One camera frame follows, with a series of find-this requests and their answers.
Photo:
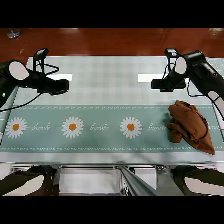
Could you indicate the brown T-shirt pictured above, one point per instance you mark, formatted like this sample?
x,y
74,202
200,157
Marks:
x,y
190,125

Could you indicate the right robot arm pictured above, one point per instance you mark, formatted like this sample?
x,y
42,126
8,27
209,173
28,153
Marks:
x,y
203,71

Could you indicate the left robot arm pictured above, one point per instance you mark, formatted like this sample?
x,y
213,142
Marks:
x,y
16,71

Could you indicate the silver frame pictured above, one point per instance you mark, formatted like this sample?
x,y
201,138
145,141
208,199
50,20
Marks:
x,y
133,181

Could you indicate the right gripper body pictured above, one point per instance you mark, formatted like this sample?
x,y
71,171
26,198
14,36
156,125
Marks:
x,y
168,84

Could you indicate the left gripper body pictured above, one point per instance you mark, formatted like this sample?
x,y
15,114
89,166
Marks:
x,y
53,86

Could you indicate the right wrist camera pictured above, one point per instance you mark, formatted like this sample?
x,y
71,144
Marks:
x,y
171,53

